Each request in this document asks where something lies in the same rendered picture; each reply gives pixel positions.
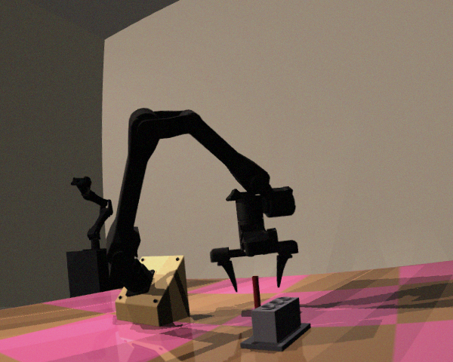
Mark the dark red cylinder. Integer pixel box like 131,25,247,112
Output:
252,276,261,308

